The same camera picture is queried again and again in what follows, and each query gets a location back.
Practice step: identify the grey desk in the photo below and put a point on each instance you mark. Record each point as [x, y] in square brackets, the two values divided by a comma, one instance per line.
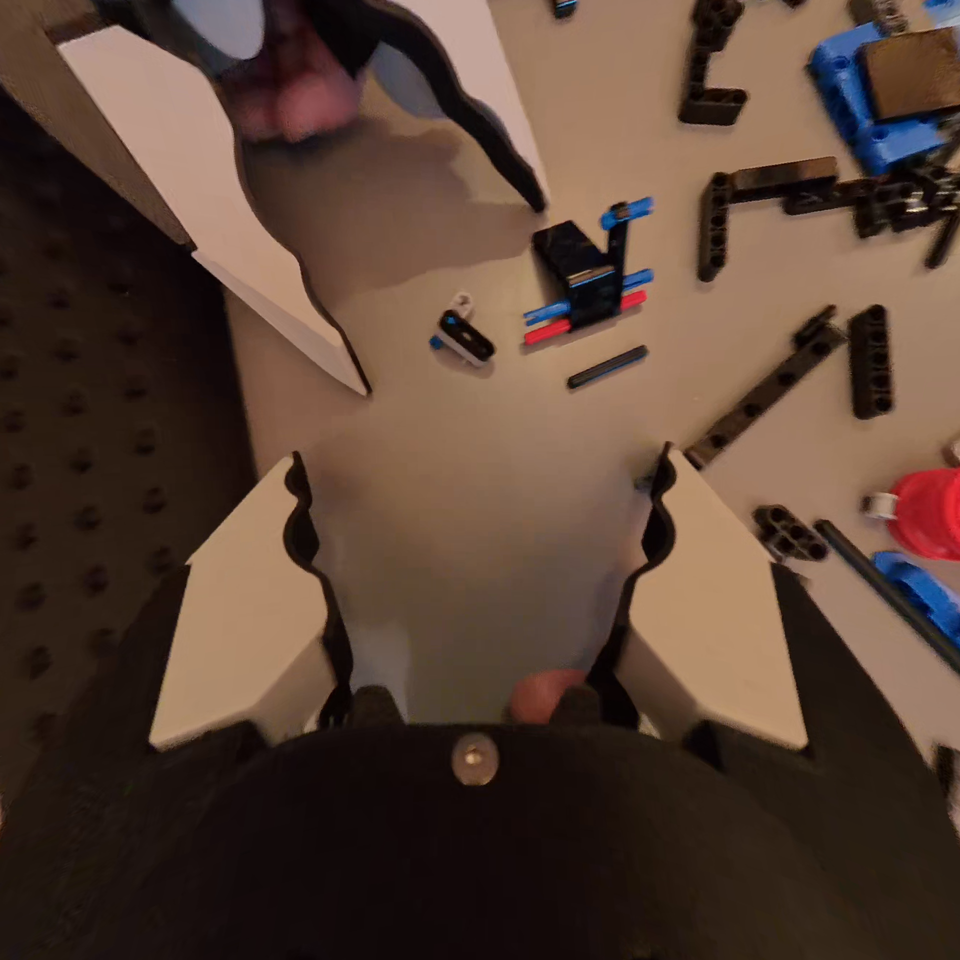
[465, 487]

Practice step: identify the red wheel hub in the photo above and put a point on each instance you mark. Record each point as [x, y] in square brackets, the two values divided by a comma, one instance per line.
[930, 517]

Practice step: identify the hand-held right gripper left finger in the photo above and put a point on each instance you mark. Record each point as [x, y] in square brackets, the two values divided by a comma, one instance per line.
[240, 637]

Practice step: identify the blue and black brick assembly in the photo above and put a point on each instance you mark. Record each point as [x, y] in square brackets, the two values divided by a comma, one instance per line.
[847, 97]

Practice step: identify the person's left hand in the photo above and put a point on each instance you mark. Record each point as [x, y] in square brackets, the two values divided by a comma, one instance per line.
[289, 90]

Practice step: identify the small Lego axle assembly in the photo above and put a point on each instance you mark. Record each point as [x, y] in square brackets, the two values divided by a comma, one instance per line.
[596, 300]

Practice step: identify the small black connector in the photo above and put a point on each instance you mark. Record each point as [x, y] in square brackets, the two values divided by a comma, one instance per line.
[787, 534]

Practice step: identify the grey bush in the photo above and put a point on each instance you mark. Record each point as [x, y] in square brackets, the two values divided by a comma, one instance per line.
[879, 505]

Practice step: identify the black perforated connector brick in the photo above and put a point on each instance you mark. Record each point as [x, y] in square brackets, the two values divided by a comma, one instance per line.
[892, 202]

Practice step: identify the small beam and pins assembly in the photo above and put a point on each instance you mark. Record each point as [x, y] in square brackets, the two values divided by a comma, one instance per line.
[547, 330]

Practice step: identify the long black axle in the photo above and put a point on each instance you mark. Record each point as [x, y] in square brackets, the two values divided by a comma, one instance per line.
[877, 585]

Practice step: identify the blue curved brick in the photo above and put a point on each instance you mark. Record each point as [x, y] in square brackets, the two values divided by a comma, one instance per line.
[922, 592]

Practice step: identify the short black thin beam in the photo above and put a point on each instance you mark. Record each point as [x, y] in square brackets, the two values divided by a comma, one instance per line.
[469, 337]

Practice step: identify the long black beam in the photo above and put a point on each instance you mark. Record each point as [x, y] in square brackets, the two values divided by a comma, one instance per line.
[765, 390]

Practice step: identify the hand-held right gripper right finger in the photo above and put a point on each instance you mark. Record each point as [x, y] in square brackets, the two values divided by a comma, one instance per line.
[712, 637]

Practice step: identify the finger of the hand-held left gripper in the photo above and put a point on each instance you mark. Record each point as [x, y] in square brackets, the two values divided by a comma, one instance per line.
[495, 75]
[172, 150]

